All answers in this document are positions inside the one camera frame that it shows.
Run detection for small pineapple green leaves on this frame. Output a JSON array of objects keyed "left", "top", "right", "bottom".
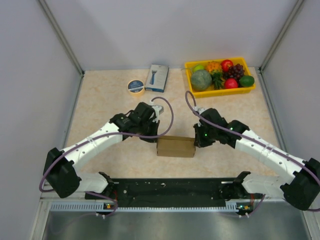
[{"left": 211, "top": 72, "right": 224, "bottom": 90}]

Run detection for brown cardboard paper box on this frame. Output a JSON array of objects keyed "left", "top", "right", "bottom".
[{"left": 156, "top": 135, "right": 196, "bottom": 158}]

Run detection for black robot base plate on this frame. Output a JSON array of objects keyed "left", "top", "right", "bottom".
[{"left": 101, "top": 177, "right": 263, "bottom": 208}]

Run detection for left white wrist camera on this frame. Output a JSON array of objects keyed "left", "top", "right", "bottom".
[{"left": 149, "top": 100, "right": 164, "bottom": 123}]

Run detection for yellow plastic bin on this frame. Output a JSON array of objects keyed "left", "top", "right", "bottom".
[{"left": 184, "top": 57, "right": 256, "bottom": 98}]

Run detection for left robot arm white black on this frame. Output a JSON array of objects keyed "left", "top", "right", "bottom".
[{"left": 43, "top": 102, "right": 164, "bottom": 199}]

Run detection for razor in blue package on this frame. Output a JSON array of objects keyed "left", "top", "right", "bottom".
[{"left": 145, "top": 64, "right": 170, "bottom": 93}]

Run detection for dark purple grape bunch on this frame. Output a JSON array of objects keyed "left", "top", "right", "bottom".
[{"left": 223, "top": 63, "right": 245, "bottom": 81}]

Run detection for yellow masking tape roll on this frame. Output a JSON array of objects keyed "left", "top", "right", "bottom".
[{"left": 127, "top": 79, "right": 145, "bottom": 97}]

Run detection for green avocado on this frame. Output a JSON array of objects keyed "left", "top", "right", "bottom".
[{"left": 239, "top": 75, "right": 255, "bottom": 88}]

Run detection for red apple back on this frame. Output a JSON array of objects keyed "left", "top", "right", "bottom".
[{"left": 220, "top": 59, "right": 234, "bottom": 72}]

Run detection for green round melon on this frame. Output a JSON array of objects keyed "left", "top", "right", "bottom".
[{"left": 190, "top": 69, "right": 212, "bottom": 92}]

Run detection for grey slotted cable duct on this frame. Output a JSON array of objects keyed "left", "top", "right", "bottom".
[{"left": 49, "top": 199, "right": 251, "bottom": 213}]

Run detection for small green apple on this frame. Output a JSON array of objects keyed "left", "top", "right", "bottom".
[{"left": 192, "top": 64, "right": 205, "bottom": 73}]

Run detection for red apple front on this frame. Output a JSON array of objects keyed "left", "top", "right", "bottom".
[{"left": 224, "top": 78, "right": 239, "bottom": 89}]

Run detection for red apple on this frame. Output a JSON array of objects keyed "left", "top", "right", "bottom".
[
  {"left": 224, "top": 78, "right": 239, "bottom": 89},
  {"left": 220, "top": 59, "right": 234, "bottom": 72}
]

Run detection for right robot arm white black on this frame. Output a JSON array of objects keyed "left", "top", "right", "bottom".
[{"left": 194, "top": 108, "right": 320, "bottom": 211}]

